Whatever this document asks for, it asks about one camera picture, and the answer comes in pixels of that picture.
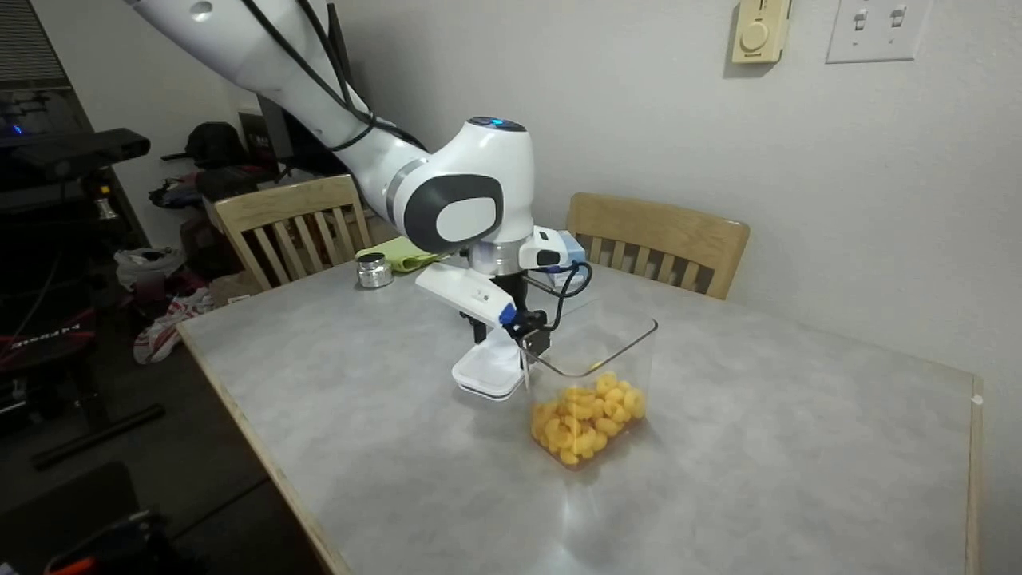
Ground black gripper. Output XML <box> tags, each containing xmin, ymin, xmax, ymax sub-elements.
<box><xmin>471</xmin><ymin>272</ymin><xmax>549</xmax><ymax>359</ymax></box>

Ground white rectangular container lid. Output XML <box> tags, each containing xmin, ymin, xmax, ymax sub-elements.
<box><xmin>450</xmin><ymin>338</ymin><xmax>527</xmax><ymax>403</ymax></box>

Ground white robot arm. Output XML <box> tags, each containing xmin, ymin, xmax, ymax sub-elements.
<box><xmin>129</xmin><ymin>0</ymin><xmax>545</xmax><ymax>345</ymax></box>

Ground clear plastic food container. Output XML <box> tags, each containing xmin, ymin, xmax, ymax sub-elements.
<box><xmin>529</xmin><ymin>317</ymin><xmax>658</xmax><ymax>468</ymax></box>

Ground yellow cereal rings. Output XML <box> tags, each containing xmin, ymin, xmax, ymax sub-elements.
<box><xmin>529</xmin><ymin>371</ymin><xmax>648</xmax><ymax>468</ymax></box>

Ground green folded cloth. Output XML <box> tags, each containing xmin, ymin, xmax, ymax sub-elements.
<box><xmin>375</xmin><ymin>235</ymin><xmax>436</xmax><ymax>275</ymax></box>

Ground small metal cup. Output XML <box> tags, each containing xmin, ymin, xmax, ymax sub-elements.
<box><xmin>356</xmin><ymin>251</ymin><xmax>392</xmax><ymax>291</ymax></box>

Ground right wooden chair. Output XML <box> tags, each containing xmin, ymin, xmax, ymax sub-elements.
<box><xmin>569</xmin><ymin>191</ymin><xmax>752</xmax><ymax>299</ymax></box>

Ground wooden chair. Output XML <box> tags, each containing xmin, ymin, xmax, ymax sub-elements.
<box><xmin>569</xmin><ymin>191</ymin><xmax>752</xmax><ymax>299</ymax></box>
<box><xmin>213</xmin><ymin>176</ymin><xmax>370</xmax><ymax>291</ymax></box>

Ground left wooden chair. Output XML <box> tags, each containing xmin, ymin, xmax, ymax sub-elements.
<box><xmin>213</xmin><ymin>176</ymin><xmax>370</xmax><ymax>291</ymax></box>

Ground black exercise machine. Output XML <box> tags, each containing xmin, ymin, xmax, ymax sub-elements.
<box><xmin>0</xmin><ymin>127</ymin><xmax>167</xmax><ymax>468</ymax></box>

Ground black camera cable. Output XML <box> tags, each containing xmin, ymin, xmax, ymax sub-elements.
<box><xmin>525</xmin><ymin>257</ymin><xmax>598</xmax><ymax>333</ymax></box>

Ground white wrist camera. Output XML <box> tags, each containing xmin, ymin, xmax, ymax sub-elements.
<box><xmin>518</xmin><ymin>226</ymin><xmax>585</xmax><ymax>272</ymax></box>

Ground white wall switch plate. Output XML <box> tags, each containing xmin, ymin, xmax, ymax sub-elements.
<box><xmin>828</xmin><ymin>0</ymin><xmax>934</xmax><ymax>64</ymax></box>

